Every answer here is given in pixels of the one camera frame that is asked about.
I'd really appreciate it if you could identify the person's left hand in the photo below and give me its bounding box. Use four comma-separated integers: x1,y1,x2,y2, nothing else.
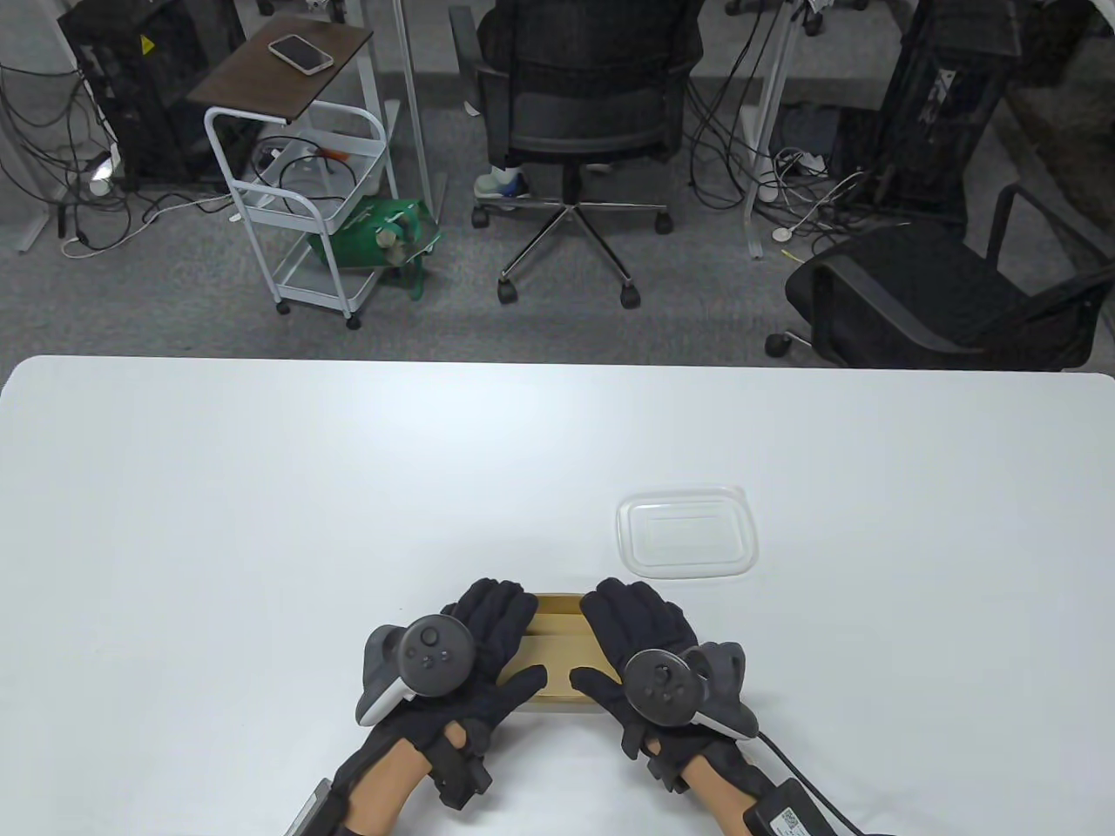
335,577,548,811

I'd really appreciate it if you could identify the person's right hand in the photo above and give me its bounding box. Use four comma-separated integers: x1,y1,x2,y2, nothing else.
570,577,776,798

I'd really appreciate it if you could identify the brown paper takeout box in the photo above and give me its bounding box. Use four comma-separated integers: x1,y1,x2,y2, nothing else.
505,594,611,708

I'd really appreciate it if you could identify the clear plastic takeout lid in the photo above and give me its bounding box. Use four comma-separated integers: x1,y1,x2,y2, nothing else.
616,488,759,578

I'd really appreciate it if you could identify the person's right forearm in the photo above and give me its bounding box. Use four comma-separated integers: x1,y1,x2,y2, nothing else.
684,758,767,836

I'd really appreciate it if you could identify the person's left forearm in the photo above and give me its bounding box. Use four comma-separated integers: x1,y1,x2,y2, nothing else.
344,745,432,836

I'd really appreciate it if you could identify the grey right hand controller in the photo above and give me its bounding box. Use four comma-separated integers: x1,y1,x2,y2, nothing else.
620,642,760,741

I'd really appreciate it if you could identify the grey hand controller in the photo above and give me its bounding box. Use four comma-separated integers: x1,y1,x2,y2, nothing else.
620,642,760,741
355,614,476,726

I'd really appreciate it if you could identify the grey left hand controller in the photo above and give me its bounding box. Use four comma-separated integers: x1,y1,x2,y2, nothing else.
355,614,476,726

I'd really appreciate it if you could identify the green bag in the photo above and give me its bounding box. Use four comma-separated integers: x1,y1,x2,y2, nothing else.
307,196,443,301

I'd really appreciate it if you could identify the black armrest office chair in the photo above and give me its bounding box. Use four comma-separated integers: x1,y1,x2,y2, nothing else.
765,183,1115,373

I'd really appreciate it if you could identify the black mesh office chair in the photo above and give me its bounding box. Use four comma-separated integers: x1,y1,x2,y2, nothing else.
470,63,689,310

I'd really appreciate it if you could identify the white desk leg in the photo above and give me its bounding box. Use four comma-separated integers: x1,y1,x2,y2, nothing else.
392,0,449,223
745,0,802,260

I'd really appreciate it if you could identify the white cart with wooden top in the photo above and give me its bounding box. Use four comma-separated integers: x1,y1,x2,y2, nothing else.
187,17,390,330

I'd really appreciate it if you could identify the smartphone in pale case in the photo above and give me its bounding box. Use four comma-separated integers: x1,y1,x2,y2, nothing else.
267,33,335,74

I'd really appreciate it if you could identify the black computer tower yellow sticker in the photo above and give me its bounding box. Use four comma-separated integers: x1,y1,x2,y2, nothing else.
57,0,249,188

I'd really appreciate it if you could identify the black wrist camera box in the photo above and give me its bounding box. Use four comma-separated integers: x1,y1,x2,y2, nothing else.
751,779,859,836

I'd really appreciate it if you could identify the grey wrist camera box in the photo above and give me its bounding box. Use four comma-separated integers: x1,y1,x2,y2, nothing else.
283,781,336,836

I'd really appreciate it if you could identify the tangle of black cables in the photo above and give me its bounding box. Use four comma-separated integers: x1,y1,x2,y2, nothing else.
684,17,916,262
0,61,236,258

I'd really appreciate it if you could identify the black cable loop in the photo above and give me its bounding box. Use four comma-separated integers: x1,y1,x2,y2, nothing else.
253,135,358,214

